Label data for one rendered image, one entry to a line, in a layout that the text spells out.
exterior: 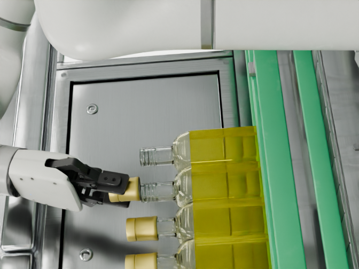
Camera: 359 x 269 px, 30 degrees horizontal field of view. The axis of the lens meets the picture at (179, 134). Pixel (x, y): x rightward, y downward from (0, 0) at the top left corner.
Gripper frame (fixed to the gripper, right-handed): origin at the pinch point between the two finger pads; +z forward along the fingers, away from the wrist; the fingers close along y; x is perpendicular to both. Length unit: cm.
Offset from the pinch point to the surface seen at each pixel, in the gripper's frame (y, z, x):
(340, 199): 11.4, 31.1, -1.4
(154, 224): 0.3, 7.0, -4.4
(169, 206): -13.8, 5.6, 5.1
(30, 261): -14.3, -14.5, -8.5
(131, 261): 0.6, 5.4, -10.5
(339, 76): 14.5, 28.9, 14.9
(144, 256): 0.4, 6.9, -9.5
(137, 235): -0.6, 4.9, -6.2
